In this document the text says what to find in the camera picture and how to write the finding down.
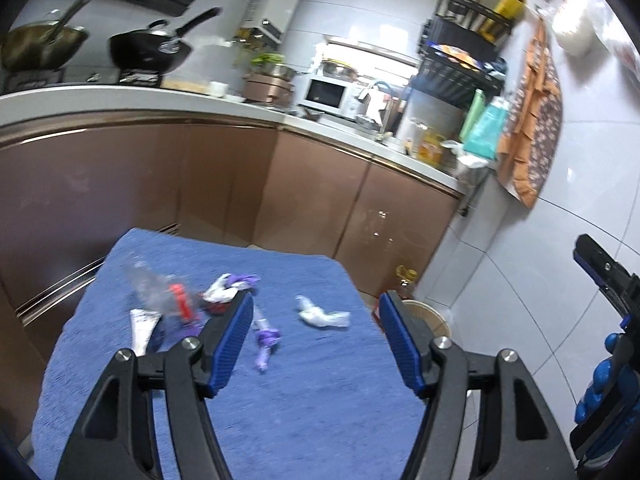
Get orange patterned apron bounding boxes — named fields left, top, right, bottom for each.
left=495, top=20, right=565, bottom=209

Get black wok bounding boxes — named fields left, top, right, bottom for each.
left=109, top=7, right=222, bottom=74

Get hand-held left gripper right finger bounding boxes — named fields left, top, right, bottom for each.
left=378, top=291, right=576, bottom=480

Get person's right hand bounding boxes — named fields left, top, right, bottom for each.
left=574, top=332, right=631, bottom=424

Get kitchen faucet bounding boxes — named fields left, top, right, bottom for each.
left=366, top=80, right=397, bottom=142

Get white plastic bag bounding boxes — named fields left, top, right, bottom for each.
left=542, top=0, right=632, bottom=59

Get brown kitchen cabinets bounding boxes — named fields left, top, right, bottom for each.
left=0, top=110, right=463, bottom=401

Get amber oil bottle yellow cap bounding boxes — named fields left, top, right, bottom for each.
left=395, top=266, right=419, bottom=302

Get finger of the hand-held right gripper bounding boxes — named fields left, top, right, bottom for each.
left=574, top=234, right=640, bottom=286
left=575, top=257, right=640, bottom=322

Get yellow cooking oil bottle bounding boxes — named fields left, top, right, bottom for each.
left=416, top=129, right=448, bottom=169

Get yellow film roll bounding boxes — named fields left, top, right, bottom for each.
left=492, top=0, right=527, bottom=22

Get white tube wrapper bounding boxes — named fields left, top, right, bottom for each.
left=129, top=308, right=163, bottom=357

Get teal plastic bag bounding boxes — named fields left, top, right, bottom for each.
left=462, top=97, right=512, bottom=162

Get steel ladle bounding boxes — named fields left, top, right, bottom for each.
left=47, top=0, right=106, bottom=43

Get green bottle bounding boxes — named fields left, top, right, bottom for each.
left=459, top=89, right=487, bottom=143

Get white cloth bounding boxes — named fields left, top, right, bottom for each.
left=444, top=140, right=489, bottom=169

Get crumpled white tissue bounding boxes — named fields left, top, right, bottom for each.
left=295, top=295, right=352, bottom=331

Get beige round trash bin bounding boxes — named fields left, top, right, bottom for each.
left=395, top=300, right=454, bottom=342

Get purple plastic wrapper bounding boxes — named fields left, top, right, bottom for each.
left=251, top=310, right=282, bottom=374

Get white microwave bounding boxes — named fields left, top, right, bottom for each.
left=299, top=74, right=351, bottom=114

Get black dish rack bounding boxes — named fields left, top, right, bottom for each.
left=416, top=0, right=516, bottom=112

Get white water heater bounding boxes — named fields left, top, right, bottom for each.
left=247, top=0, right=305, bottom=44

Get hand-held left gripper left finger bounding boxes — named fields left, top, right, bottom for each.
left=55, top=292, right=254, bottom=480

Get steel pot with lid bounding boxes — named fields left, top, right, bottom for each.
left=320, top=59, right=360, bottom=82

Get crushed clear bottle red cap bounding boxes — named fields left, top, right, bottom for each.
left=120, top=255, right=201, bottom=324

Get white and purple wrapper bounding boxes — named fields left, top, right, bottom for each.
left=201, top=272, right=262, bottom=306

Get green leafy vegetables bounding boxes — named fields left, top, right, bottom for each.
left=232, top=27, right=287, bottom=68

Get black gas stove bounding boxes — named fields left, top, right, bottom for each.
left=0, top=66, right=166, bottom=96

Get blue towel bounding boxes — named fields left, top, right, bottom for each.
left=30, top=227, right=441, bottom=480

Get steel bowl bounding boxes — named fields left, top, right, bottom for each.
left=259, top=62, right=297, bottom=82

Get dark blue wrapper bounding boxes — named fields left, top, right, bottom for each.
left=149, top=317, right=202, bottom=352

